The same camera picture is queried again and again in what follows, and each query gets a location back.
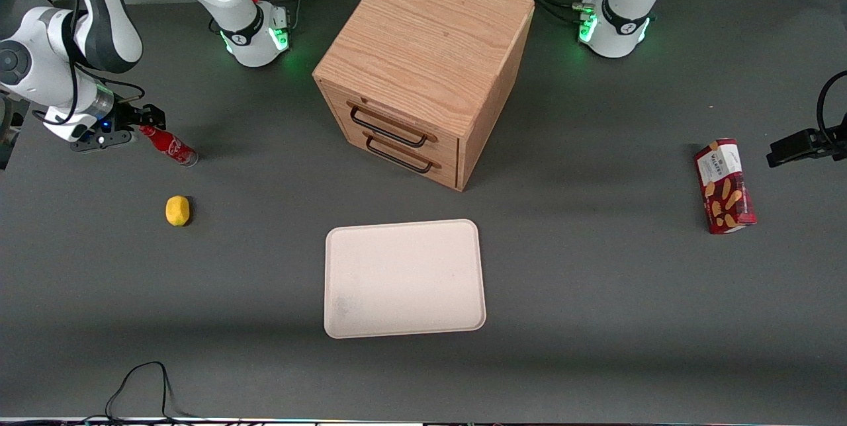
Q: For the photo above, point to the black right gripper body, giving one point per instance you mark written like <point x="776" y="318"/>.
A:
<point x="126" y="116"/>

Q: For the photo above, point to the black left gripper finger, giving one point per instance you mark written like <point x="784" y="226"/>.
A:
<point x="797" y="146"/>

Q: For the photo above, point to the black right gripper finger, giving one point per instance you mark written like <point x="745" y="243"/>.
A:
<point x="147" y="124"/>
<point x="153" y="114"/>

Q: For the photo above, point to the red coke bottle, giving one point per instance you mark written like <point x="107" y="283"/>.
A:
<point x="173" y="148"/>

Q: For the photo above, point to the beige rectangular tray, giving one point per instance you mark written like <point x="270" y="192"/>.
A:
<point x="403" y="277"/>

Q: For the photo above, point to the red shortbread cookie box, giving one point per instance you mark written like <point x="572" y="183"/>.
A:
<point x="726" y="188"/>

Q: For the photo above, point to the yellow lemon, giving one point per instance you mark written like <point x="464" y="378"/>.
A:
<point x="177" y="210"/>

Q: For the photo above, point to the wooden drawer front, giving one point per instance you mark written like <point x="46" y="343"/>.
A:
<point x="423" y="168"/>
<point x="397" y="123"/>

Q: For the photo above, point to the wooden drawer cabinet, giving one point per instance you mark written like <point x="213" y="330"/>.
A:
<point x="423" y="36"/>

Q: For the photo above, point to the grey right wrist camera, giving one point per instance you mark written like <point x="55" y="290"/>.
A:
<point x="102" y="139"/>

